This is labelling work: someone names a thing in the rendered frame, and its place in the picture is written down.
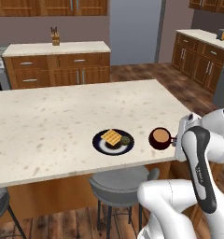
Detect dark red coffee mug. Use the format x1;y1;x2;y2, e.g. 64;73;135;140
147;127;178;151

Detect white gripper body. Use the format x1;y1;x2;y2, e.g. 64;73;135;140
175;119;189;162

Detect wooden wall cupboards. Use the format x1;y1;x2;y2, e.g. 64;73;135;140
0;0;109;18
188;0;224;15

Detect wooden dining counter base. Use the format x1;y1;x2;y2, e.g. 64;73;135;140
0;161;180;226

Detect wooden base cupboard run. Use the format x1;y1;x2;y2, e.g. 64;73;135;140
1;40;112;91
171;29;224;95

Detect green round fruit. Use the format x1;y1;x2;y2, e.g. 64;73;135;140
120;135;132;147

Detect wooden knife block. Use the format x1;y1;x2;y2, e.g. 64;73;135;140
49;26;62;47

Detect yellow waffle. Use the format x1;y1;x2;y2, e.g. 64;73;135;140
100;128;123;147

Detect dark blue plate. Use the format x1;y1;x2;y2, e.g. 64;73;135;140
91;128;135;157

